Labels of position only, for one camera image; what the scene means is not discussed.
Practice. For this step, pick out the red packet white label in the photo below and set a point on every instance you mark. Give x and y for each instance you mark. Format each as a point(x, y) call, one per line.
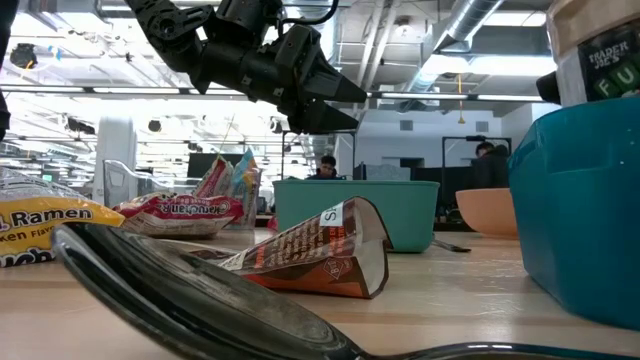
point(272, 223)

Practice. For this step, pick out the red Maruchan ramen packet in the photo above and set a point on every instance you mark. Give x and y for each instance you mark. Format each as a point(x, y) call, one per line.
point(185, 207)

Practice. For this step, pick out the teal plastic container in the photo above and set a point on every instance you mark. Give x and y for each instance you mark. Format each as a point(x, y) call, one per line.
point(410, 215)

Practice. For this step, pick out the black ceiling camera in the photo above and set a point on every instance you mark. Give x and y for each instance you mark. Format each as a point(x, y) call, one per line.
point(22, 55)

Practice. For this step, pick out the deep blue plastic tray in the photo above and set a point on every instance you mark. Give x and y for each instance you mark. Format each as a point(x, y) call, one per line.
point(580, 210)

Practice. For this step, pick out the green exit sign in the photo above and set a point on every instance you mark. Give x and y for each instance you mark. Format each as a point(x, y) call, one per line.
point(47, 176)

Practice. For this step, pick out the orange bowl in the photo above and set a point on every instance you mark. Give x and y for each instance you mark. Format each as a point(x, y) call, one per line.
point(485, 212)

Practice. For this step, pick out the yellow chicken ramen packet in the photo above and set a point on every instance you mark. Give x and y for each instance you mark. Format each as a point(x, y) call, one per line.
point(45, 225)

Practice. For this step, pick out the white building column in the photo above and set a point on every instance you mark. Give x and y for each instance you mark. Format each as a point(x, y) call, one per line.
point(116, 145)

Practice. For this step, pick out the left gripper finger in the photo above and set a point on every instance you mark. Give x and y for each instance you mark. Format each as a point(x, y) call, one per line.
point(325, 119)
point(340, 90)

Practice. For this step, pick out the lime chili ramen packet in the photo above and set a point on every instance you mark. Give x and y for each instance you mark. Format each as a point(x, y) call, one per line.
point(215, 177)

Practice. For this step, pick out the brown torn snack packet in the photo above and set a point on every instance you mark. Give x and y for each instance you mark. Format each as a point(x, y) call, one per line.
point(310, 250)

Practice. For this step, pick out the blue-edged clear noodle packet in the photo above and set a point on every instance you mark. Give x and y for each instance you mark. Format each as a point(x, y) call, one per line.
point(245, 175)

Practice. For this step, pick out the dark background monitor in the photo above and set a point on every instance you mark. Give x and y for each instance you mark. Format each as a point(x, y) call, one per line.
point(200, 162)

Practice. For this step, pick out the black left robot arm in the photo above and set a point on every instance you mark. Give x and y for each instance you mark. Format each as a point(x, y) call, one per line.
point(170, 30)

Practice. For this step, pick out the black background gantry frame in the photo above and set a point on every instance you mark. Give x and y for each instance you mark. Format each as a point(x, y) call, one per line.
point(452, 138)
point(345, 132)

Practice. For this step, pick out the black spoon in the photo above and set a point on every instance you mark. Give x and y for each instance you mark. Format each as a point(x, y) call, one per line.
point(200, 310)

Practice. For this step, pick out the dull steel spoon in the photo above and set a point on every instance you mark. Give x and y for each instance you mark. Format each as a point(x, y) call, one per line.
point(450, 246)

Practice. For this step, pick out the clear plastic bin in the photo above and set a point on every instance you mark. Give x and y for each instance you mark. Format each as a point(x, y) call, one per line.
point(117, 185)

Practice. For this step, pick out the person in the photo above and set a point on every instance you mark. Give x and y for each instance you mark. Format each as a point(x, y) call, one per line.
point(490, 167)
point(326, 167)

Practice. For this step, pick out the beige-lid seasoning jar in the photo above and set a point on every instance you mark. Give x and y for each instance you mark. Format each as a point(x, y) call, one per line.
point(600, 65)

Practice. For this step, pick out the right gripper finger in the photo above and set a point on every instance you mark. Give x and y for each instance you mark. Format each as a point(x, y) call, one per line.
point(548, 89)

